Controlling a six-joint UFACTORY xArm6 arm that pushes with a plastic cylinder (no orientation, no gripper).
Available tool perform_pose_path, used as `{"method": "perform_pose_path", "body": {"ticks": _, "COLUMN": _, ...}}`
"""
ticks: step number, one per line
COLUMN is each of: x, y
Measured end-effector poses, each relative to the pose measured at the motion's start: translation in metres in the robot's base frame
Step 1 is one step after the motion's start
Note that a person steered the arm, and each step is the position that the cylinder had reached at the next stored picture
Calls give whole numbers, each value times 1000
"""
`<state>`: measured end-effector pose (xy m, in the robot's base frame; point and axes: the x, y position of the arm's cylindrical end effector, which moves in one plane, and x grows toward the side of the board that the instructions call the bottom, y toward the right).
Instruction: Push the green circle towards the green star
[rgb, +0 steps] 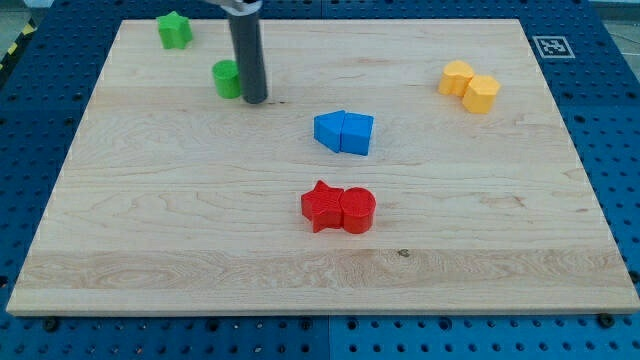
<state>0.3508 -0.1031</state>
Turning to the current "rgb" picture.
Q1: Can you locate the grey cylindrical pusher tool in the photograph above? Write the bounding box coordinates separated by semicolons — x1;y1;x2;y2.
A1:
228;12;268;104

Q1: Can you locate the yellow heart block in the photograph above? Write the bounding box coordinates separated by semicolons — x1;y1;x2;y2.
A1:
437;60;475;97

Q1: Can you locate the red star block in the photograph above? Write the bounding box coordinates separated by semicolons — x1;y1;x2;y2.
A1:
301;180;344;233

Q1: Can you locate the green star block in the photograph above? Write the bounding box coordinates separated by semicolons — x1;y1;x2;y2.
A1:
156;11;193;49

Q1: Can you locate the white fiducial marker tag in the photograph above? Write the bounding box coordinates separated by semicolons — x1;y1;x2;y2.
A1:
533;35;575;59

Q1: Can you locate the yellow pentagon block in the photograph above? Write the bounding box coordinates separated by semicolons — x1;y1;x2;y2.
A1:
462;75;501;114

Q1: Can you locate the green cylinder block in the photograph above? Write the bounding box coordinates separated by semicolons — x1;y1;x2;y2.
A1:
212;60;242;99

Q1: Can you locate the blue triangle block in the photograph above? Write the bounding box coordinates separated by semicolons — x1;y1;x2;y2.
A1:
313;110;346;153

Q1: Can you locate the wooden board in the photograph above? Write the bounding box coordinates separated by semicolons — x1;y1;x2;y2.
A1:
7;19;639;316

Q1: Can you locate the blue cube block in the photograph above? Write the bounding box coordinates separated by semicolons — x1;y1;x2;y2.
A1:
340;113;374;156

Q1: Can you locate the silver tool mount clamp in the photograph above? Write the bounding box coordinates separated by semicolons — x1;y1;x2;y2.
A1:
202;0;263;17

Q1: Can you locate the red cylinder block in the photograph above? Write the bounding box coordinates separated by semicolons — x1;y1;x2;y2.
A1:
340;187;376;234

